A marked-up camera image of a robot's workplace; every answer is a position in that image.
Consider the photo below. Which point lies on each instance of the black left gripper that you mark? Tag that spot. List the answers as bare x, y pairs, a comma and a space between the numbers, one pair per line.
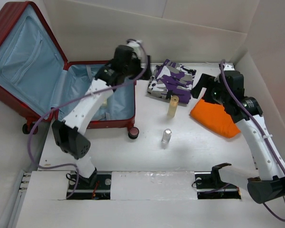
137, 61

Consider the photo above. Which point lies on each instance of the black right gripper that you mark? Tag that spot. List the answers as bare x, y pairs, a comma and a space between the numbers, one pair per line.
207, 81

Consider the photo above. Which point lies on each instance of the orange garment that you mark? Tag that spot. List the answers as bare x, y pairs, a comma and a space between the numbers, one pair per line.
214, 118

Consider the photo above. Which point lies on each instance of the purple camouflage garment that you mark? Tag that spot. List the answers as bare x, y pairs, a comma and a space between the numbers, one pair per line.
172, 79

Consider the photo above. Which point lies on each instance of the yellow bottle with gold cap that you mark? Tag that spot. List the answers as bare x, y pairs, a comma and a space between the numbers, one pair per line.
173, 106

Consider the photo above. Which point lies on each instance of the small clear bottle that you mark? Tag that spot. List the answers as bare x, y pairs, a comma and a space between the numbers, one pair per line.
166, 136

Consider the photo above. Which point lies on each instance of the red hard-shell suitcase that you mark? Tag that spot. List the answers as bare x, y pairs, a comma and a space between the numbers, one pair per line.
36, 79

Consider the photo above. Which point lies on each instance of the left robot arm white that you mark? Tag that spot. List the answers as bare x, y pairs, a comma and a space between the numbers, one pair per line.
69, 133

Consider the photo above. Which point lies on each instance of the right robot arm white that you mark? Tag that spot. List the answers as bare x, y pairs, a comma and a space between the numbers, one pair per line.
227, 89

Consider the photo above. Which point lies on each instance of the white foam cover panel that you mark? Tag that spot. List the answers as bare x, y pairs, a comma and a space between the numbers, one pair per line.
153, 185

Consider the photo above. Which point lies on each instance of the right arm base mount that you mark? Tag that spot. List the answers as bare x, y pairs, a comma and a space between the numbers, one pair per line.
208, 188

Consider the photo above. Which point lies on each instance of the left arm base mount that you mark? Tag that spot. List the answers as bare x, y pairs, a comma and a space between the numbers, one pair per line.
101, 190

